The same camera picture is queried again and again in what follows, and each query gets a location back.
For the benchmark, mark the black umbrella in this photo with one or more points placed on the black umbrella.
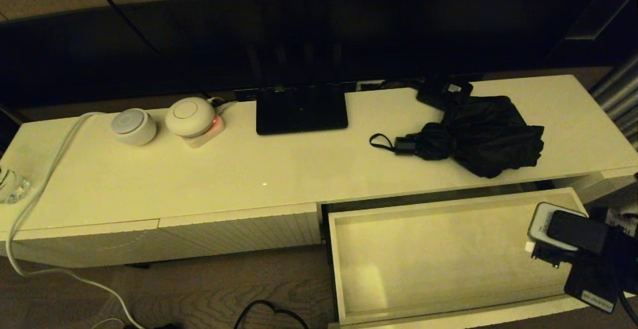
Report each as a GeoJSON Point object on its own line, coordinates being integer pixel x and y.
{"type": "Point", "coordinates": [483, 134]}

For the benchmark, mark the small ribbed white end panel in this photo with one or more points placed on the small ribbed white end panel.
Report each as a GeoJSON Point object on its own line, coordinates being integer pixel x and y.
{"type": "Point", "coordinates": [598, 184]}

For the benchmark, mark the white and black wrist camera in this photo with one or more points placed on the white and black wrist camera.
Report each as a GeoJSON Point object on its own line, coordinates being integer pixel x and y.
{"type": "Point", "coordinates": [573, 229]}

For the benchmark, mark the dark wall frame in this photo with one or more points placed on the dark wall frame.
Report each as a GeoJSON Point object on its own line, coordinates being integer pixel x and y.
{"type": "Point", "coordinates": [598, 20]}

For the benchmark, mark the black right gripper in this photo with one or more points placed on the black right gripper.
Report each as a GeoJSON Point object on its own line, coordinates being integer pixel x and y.
{"type": "Point", "coordinates": [590, 284]}

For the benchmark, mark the clear glass object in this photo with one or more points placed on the clear glass object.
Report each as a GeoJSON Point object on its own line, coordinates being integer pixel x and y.
{"type": "Point", "coordinates": [12, 187]}

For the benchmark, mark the white ribbed front drawer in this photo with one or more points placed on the white ribbed front drawer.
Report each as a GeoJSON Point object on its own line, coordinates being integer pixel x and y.
{"type": "Point", "coordinates": [438, 259]}

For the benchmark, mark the white round dome device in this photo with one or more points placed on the white round dome device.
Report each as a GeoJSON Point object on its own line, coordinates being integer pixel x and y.
{"type": "Point", "coordinates": [189, 117]}

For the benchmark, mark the ribbed white cabinet front panel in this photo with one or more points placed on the ribbed white cabinet front panel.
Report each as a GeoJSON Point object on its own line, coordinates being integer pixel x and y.
{"type": "Point", "coordinates": [75, 246]}

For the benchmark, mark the white power strip red light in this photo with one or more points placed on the white power strip red light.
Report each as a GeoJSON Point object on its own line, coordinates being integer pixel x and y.
{"type": "Point", "coordinates": [207, 138]}

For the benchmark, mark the black flat television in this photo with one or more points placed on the black flat television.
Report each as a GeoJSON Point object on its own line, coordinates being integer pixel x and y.
{"type": "Point", "coordinates": [349, 35]}

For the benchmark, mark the grey curtain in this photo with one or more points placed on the grey curtain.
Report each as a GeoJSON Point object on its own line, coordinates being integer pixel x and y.
{"type": "Point", "coordinates": [618, 94]}

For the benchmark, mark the small black box with label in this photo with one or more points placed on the small black box with label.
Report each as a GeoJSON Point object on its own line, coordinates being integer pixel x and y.
{"type": "Point", "coordinates": [436, 94]}

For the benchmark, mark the white TV cabinet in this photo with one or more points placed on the white TV cabinet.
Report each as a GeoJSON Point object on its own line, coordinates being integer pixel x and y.
{"type": "Point", "coordinates": [249, 169]}

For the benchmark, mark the black television base plate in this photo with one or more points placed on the black television base plate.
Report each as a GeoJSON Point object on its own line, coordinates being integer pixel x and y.
{"type": "Point", "coordinates": [299, 112]}

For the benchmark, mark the white speaker with grey top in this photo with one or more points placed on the white speaker with grey top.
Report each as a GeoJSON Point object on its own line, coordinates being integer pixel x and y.
{"type": "Point", "coordinates": [133, 127]}

